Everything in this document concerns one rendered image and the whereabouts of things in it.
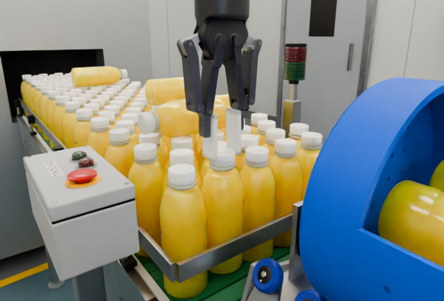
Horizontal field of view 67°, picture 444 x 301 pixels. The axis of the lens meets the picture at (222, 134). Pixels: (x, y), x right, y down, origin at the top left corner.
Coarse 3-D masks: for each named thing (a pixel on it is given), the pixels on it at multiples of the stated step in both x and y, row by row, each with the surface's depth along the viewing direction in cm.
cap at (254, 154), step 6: (246, 150) 55; (252, 150) 55; (258, 150) 55; (264, 150) 55; (246, 156) 55; (252, 156) 54; (258, 156) 54; (264, 156) 55; (252, 162) 55; (258, 162) 55
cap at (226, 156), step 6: (222, 150) 52; (228, 150) 52; (234, 150) 52; (222, 156) 50; (228, 156) 50; (234, 156) 51; (216, 162) 50; (222, 162) 50; (228, 162) 50; (234, 162) 52
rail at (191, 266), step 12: (288, 216) 58; (264, 228) 55; (276, 228) 57; (288, 228) 59; (228, 240) 51; (240, 240) 52; (252, 240) 54; (264, 240) 56; (204, 252) 48; (216, 252) 49; (228, 252) 51; (240, 252) 53; (180, 264) 46; (192, 264) 47; (204, 264) 49; (216, 264) 50; (180, 276) 46; (192, 276) 48
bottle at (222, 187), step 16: (208, 176) 51; (224, 176) 50; (208, 192) 50; (224, 192) 50; (240, 192) 51; (208, 208) 51; (224, 208) 50; (240, 208) 52; (208, 224) 52; (224, 224) 51; (240, 224) 53; (208, 240) 53; (224, 240) 52; (240, 256) 55; (224, 272) 53
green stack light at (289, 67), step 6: (288, 66) 93; (294, 66) 92; (300, 66) 92; (306, 66) 94; (288, 72) 93; (294, 72) 93; (300, 72) 93; (288, 78) 94; (294, 78) 93; (300, 78) 93
